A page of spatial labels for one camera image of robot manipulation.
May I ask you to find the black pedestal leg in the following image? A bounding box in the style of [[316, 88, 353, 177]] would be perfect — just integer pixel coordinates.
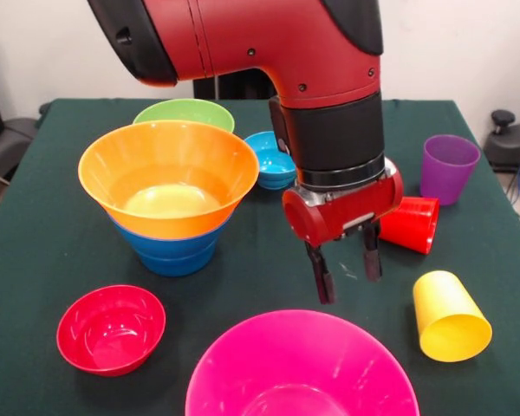
[[484, 109, 520, 174], [0, 116, 38, 179]]

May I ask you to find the small crimson bowl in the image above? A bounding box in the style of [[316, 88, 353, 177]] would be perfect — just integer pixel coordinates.
[[55, 284, 167, 377]]

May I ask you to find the red cup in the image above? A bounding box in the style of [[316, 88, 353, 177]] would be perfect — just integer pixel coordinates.
[[378, 197, 441, 256]]

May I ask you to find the dark green tablecloth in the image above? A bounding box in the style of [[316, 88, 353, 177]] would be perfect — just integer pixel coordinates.
[[0, 98, 520, 416]]

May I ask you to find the purple cup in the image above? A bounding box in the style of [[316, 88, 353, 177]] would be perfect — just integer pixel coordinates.
[[419, 133, 481, 207]]

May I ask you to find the small light blue bowl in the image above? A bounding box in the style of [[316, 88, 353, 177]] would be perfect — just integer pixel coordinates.
[[244, 131, 297, 191]]

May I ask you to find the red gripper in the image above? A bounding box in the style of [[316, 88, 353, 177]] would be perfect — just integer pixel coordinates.
[[282, 158, 405, 306]]

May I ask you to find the yellow cup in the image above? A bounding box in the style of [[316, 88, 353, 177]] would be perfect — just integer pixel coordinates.
[[412, 270, 493, 363]]

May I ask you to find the large orange bowl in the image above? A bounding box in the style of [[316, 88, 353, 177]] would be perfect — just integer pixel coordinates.
[[77, 120, 261, 240]]

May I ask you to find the green bowl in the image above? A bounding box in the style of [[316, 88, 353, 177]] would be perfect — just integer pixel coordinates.
[[133, 98, 236, 133]]

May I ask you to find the large blue bowl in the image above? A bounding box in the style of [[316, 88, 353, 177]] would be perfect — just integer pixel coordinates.
[[107, 211, 233, 263]]

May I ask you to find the ribbed blue bowl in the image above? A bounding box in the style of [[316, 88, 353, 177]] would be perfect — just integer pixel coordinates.
[[136, 242, 218, 277]]

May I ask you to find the large pink bowl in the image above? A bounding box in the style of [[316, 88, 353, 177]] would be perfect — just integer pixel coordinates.
[[185, 309, 420, 416]]

